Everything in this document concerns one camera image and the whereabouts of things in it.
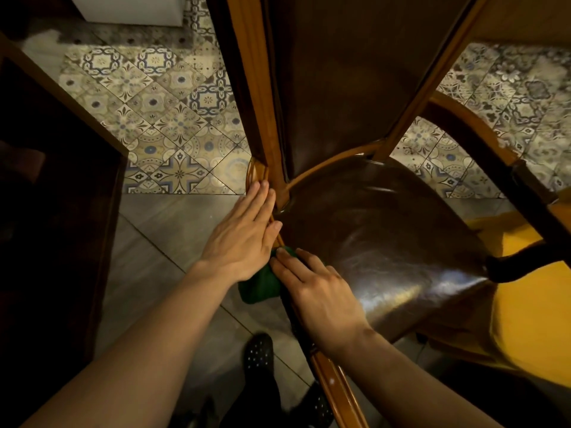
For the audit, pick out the green cleaning cloth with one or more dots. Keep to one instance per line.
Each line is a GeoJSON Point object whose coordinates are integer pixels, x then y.
{"type": "Point", "coordinates": [261, 285]}

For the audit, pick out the person's leg black trousers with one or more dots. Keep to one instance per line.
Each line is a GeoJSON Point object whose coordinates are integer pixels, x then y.
{"type": "Point", "coordinates": [258, 403]}

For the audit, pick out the wooden chair brown leather seat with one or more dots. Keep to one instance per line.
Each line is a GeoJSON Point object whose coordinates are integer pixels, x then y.
{"type": "Point", "coordinates": [379, 227]}

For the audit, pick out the person's right hand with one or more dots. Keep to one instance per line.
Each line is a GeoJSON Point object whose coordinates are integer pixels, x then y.
{"type": "Point", "coordinates": [323, 305]}

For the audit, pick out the person's left thumb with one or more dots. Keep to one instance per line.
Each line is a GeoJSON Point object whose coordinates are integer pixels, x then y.
{"type": "Point", "coordinates": [273, 236]}

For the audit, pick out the person's right middle finger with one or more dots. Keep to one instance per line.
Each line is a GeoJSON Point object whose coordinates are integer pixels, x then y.
{"type": "Point", "coordinates": [312, 261]}

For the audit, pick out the black dotted slipper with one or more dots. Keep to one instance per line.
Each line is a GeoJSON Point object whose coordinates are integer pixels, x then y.
{"type": "Point", "coordinates": [258, 356]}
{"type": "Point", "coordinates": [314, 407]}

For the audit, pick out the dark wooden cabinet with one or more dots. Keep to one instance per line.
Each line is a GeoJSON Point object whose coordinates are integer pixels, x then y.
{"type": "Point", "coordinates": [49, 227]}

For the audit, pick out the person's right forearm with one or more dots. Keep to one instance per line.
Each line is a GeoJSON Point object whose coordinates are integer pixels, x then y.
{"type": "Point", "coordinates": [401, 387]}

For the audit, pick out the yellow cushion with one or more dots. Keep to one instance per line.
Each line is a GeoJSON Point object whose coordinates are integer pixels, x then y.
{"type": "Point", "coordinates": [531, 316]}

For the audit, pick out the person's right thumb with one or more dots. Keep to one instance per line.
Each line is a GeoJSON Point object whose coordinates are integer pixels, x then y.
{"type": "Point", "coordinates": [280, 274]}

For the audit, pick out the person's left middle finger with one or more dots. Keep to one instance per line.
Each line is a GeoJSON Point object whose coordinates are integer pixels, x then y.
{"type": "Point", "coordinates": [257, 201]}

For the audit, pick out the person's left forearm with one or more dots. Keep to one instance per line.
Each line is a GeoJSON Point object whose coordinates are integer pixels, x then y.
{"type": "Point", "coordinates": [147, 352]}

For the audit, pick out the person's left hand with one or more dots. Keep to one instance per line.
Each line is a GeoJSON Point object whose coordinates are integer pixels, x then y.
{"type": "Point", "coordinates": [236, 245]}

